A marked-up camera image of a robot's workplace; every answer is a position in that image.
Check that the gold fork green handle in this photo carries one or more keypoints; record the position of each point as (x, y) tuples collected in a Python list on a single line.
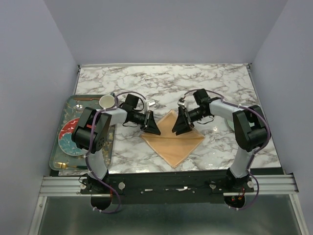
[(66, 166)]

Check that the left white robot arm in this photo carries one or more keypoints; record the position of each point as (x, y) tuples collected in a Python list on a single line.
[(92, 129)]

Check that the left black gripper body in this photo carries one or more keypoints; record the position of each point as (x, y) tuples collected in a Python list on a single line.
[(141, 119)]

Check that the silver metal spoon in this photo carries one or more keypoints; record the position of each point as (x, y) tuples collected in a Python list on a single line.
[(79, 107)]

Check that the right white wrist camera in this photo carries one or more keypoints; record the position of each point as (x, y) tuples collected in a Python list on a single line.
[(182, 103)]

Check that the red and teal plate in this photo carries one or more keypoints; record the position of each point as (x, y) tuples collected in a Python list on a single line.
[(64, 139)]

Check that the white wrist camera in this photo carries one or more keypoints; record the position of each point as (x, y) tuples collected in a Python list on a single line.
[(149, 104), (182, 103)]

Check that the peach cloth napkin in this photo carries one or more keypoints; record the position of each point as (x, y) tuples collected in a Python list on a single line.
[(172, 148)]

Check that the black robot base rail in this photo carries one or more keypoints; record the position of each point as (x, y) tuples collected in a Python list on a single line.
[(207, 186)]

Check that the grey-green ceramic mug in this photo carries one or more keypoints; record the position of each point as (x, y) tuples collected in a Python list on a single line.
[(107, 101)]

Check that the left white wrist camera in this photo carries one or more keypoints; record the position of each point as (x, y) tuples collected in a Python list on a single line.
[(149, 104)]

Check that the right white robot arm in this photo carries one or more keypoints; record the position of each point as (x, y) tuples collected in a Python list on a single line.
[(251, 130)]

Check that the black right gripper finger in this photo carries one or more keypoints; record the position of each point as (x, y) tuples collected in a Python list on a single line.
[(183, 128), (182, 118)]

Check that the mint green floral plate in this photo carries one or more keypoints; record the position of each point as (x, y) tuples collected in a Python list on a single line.
[(230, 124)]

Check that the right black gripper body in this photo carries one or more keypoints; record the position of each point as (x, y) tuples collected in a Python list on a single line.
[(196, 114)]

